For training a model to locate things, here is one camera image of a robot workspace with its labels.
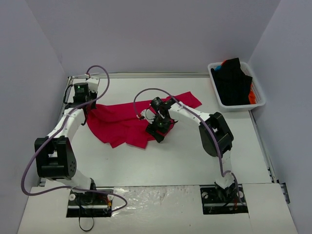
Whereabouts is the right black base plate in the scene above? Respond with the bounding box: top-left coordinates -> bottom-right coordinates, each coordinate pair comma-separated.
200,184 -> 248,215

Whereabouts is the orange t shirt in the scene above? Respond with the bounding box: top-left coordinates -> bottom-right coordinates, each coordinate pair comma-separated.
248,90 -> 256,105

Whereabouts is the red t shirt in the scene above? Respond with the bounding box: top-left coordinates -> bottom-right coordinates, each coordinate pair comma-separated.
86,91 -> 203,150

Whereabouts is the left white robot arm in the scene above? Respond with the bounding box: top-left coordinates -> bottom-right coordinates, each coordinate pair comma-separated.
34,82 -> 98,204

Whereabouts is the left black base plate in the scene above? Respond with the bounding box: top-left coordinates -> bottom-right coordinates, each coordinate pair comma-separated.
66,191 -> 112,218

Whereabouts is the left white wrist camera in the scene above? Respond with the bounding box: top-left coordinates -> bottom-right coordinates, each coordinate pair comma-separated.
86,76 -> 100,94

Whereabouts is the blue t shirt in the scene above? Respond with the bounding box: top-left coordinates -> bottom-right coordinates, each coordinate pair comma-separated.
215,65 -> 222,71

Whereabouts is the black t shirt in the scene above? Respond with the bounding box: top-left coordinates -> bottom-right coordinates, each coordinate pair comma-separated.
211,58 -> 252,106

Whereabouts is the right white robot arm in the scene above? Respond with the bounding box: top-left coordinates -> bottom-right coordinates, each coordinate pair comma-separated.
140,97 -> 235,201

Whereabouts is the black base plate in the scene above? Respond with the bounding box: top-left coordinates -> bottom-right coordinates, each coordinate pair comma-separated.
66,191 -> 112,218
200,184 -> 248,215

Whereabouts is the white plastic basket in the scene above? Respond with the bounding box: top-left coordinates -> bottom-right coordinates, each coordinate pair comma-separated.
207,61 -> 266,112

